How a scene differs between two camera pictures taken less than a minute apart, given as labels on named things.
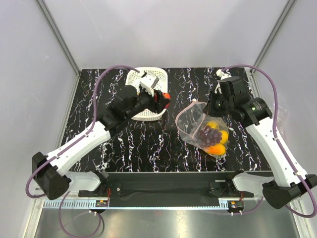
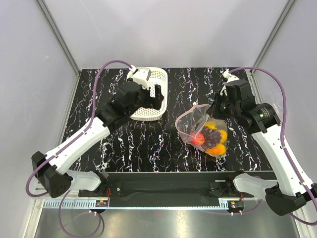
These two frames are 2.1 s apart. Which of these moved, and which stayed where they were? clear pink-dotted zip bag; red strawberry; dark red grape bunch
Moved: red strawberry
Stayed: clear pink-dotted zip bag; dark red grape bunch
